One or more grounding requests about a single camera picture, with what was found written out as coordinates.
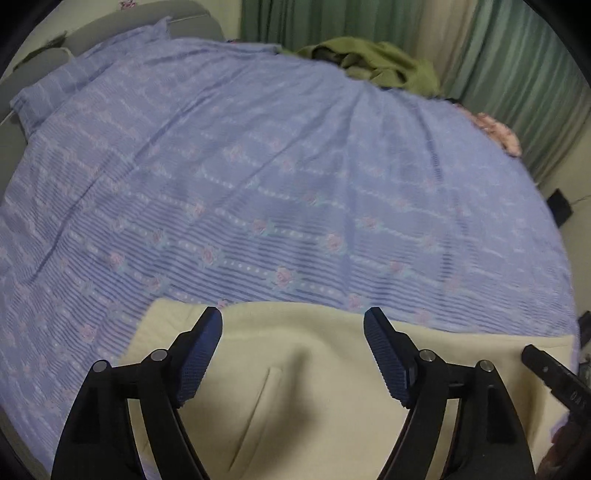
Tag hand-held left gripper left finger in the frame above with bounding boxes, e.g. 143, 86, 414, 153
50, 306, 224, 480

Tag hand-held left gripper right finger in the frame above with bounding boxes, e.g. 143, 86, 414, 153
363, 306, 537, 480

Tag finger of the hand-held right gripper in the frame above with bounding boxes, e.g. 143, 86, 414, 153
521, 343, 584, 417

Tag cream pants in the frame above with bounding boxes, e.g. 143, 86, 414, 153
117, 298, 578, 480

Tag blue floral bedsheet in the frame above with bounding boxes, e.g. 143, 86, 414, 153
0, 16, 581, 480

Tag black box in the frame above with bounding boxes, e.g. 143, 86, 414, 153
548, 188, 574, 227

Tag pink floral cloth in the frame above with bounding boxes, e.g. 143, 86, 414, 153
455, 102, 523, 158

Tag olive green garment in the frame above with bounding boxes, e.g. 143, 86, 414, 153
294, 39, 441, 97

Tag green curtain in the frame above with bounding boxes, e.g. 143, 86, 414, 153
240, 0, 416, 61
443, 0, 591, 172

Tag grey padded headboard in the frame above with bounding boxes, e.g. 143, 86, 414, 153
0, 0, 226, 195

